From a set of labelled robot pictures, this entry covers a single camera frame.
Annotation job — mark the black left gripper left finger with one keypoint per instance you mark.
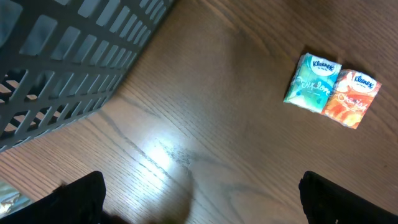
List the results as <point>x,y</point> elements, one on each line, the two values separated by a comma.
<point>80,202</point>

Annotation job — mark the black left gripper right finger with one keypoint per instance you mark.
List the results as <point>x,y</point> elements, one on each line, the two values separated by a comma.
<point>326,202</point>

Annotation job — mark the orange small packet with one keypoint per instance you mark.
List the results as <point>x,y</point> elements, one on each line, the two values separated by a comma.
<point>352,95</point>

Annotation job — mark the teal tissue box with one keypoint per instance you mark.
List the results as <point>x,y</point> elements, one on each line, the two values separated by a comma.
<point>313,83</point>

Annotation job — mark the dark grey plastic basket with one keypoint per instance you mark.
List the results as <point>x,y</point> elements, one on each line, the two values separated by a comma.
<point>63,60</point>

